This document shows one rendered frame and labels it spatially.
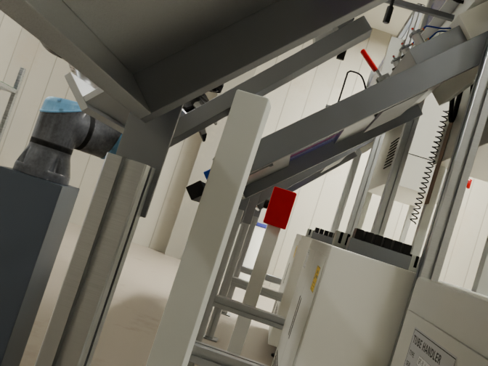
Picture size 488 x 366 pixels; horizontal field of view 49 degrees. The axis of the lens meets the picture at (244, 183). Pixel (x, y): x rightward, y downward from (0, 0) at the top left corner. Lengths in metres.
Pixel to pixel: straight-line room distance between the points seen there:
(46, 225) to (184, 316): 0.65
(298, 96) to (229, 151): 4.92
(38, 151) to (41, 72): 4.60
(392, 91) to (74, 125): 0.84
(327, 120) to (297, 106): 4.55
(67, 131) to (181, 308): 0.75
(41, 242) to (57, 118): 0.33
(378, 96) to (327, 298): 0.48
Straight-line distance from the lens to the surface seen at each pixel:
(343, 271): 1.25
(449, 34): 1.42
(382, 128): 1.99
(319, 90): 5.88
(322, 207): 5.76
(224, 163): 0.93
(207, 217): 0.93
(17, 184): 1.51
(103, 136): 1.59
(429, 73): 1.34
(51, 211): 1.49
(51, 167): 1.52
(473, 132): 1.30
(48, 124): 1.54
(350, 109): 1.28
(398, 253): 1.42
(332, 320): 1.26
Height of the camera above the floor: 0.62
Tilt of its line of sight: 3 degrees up
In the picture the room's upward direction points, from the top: 18 degrees clockwise
